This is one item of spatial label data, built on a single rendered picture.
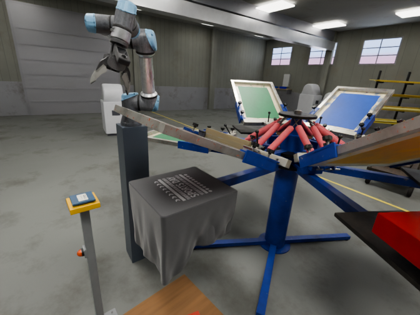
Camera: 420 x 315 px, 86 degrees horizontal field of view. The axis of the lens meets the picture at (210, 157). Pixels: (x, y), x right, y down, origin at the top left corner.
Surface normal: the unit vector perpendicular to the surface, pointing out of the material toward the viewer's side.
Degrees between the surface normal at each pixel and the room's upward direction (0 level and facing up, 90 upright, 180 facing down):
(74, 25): 90
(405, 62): 90
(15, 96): 90
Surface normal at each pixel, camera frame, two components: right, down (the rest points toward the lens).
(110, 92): 0.49, 0.00
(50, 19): 0.58, 0.30
